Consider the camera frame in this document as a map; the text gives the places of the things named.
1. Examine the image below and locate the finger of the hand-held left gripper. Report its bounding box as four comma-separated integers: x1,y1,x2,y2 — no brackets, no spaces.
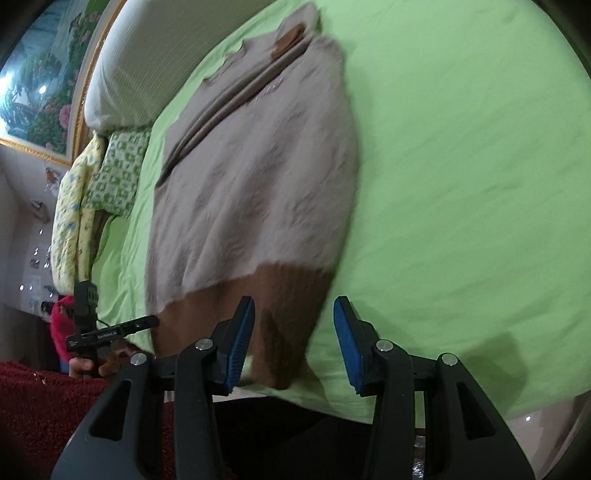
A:
119,315,161,334

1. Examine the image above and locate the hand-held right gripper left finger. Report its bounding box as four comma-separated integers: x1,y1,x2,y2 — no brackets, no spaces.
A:
50,296,256,480

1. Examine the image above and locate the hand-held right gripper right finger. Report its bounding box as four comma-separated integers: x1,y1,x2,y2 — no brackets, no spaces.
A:
333,296,536,480

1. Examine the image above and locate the grey knit sweater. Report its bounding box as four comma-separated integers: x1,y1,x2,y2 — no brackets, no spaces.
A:
144,2,362,391

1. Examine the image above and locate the person's left forearm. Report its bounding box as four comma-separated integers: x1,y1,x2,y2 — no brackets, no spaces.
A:
50,295,80,376

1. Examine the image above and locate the person's left hand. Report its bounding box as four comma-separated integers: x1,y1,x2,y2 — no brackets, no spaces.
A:
68,346,136,380

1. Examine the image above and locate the brown blanket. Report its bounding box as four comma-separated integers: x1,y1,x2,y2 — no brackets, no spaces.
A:
92,210,114,269

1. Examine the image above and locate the yellow printed quilt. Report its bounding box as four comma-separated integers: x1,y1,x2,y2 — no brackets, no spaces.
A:
50,136,109,296

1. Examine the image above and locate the red fleece clothing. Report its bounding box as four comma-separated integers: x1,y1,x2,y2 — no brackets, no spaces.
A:
0,361,178,480

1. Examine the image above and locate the green patterned pillow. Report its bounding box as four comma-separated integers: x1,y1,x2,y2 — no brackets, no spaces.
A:
82,128,153,217

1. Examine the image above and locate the light green bed sheet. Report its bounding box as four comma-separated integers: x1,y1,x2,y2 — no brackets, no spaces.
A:
90,0,589,423

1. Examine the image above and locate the gold framed floral painting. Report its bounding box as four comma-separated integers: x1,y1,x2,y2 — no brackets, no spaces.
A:
0,0,124,166

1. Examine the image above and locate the white striped headboard cushion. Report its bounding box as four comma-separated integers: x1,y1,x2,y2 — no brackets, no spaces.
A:
83,0,310,134

